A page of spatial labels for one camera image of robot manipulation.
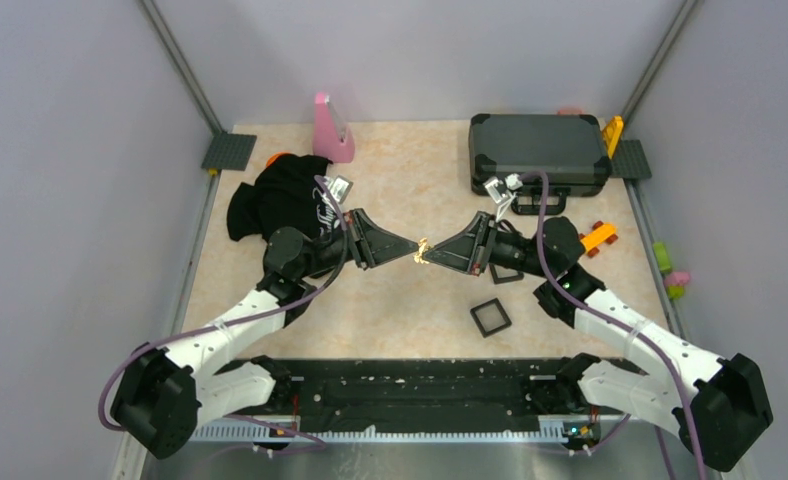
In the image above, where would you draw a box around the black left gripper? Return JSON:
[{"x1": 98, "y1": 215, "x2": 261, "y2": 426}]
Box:
[{"x1": 298, "y1": 208, "x2": 419, "y2": 279}]

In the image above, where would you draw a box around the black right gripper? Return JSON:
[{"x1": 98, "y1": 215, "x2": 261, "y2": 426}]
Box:
[{"x1": 423, "y1": 210, "x2": 553, "y2": 279}]

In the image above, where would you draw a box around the small gold brooch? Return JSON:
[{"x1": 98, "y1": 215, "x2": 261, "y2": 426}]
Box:
[{"x1": 413, "y1": 237, "x2": 431, "y2": 264}]

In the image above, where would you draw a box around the black square frame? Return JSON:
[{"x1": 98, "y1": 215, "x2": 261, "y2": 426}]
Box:
[
  {"x1": 489, "y1": 264, "x2": 525, "y2": 285},
  {"x1": 469, "y1": 298, "x2": 512, "y2": 338}
]

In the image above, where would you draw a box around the black printed t-shirt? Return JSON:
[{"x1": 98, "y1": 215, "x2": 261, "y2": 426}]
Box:
[{"x1": 226, "y1": 153, "x2": 339, "y2": 242}]

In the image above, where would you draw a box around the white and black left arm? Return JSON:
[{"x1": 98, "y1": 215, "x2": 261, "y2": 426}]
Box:
[{"x1": 109, "y1": 209, "x2": 419, "y2": 459}]

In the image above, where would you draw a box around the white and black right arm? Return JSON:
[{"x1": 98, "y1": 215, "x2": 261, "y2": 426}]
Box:
[{"x1": 421, "y1": 212, "x2": 773, "y2": 472}]

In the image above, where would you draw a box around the pink wedge stand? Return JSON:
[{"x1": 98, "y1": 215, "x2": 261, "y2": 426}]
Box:
[{"x1": 312, "y1": 92, "x2": 356, "y2": 163}]

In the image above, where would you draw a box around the orange toy car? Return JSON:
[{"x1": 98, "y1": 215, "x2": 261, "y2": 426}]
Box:
[{"x1": 579, "y1": 221, "x2": 618, "y2": 258}]

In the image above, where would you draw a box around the black hard carrying case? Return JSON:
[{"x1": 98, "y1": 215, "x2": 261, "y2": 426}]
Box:
[{"x1": 468, "y1": 113, "x2": 613, "y2": 216}]

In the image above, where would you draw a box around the salmon toy block behind case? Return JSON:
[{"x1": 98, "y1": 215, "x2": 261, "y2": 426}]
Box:
[{"x1": 556, "y1": 107, "x2": 585, "y2": 115}]

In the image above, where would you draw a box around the dark grey baseplate left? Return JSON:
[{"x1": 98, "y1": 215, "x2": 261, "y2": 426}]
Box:
[{"x1": 201, "y1": 131, "x2": 258, "y2": 171}]

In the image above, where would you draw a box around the dark grey baseplate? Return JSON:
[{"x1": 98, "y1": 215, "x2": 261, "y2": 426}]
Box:
[
  {"x1": 201, "y1": 131, "x2": 258, "y2": 171},
  {"x1": 611, "y1": 139, "x2": 652, "y2": 180}
]

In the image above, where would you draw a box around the dark grey baseplate right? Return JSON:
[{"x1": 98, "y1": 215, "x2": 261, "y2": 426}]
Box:
[{"x1": 611, "y1": 139, "x2": 652, "y2": 180}]

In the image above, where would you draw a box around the yellow toy piece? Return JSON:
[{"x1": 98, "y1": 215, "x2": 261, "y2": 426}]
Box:
[{"x1": 601, "y1": 116, "x2": 624, "y2": 159}]

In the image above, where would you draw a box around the pink toy block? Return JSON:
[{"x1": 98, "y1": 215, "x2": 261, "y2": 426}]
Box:
[{"x1": 663, "y1": 271, "x2": 692, "y2": 300}]

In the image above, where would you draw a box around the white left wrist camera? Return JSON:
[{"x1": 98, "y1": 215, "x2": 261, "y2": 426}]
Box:
[{"x1": 325, "y1": 175, "x2": 353, "y2": 205}]

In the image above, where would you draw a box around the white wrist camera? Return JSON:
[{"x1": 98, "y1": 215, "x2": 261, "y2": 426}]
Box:
[
  {"x1": 325, "y1": 175, "x2": 353, "y2": 205},
  {"x1": 483, "y1": 174, "x2": 523, "y2": 221}
]

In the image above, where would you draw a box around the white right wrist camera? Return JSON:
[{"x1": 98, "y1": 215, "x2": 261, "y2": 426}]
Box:
[{"x1": 483, "y1": 174, "x2": 523, "y2": 221}]

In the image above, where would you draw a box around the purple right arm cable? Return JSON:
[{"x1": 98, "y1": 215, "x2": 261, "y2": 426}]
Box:
[{"x1": 519, "y1": 169, "x2": 708, "y2": 480}]

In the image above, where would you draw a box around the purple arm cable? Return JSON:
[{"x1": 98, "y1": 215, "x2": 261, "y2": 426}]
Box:
[
  {"x1": 97, "y1": 174, "x2": 352, "y2": 458},
  {"x1": 519, "y1": 169, "x2": 708, "y2": 480}
]

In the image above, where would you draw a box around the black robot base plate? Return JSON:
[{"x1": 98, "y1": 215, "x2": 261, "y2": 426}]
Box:
[{"x1": 238, "y1": 357, "x2": 596, "y2": 434}]

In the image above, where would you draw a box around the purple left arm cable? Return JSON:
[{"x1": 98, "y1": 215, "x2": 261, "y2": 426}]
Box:
[{"x1": 97, "y1": 174, "x2": 352, "y2": 458}]

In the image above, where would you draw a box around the aluminium frame rail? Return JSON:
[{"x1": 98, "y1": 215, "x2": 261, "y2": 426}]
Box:
[{"x1": 188, "y1": 411, "x2": 604, "y2": 450}]

